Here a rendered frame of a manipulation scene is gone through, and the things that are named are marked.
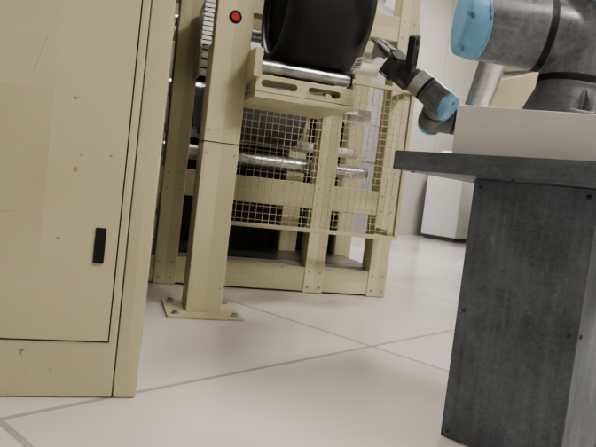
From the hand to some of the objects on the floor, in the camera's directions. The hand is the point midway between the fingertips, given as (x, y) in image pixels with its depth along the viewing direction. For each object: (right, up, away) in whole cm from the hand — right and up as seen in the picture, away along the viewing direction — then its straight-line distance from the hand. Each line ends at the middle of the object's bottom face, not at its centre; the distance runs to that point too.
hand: (375, 37), depth 211 cm
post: (-63, -97, +14) cm, 116 cm away
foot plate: (-63, -96, +14) cm, 116 cm away
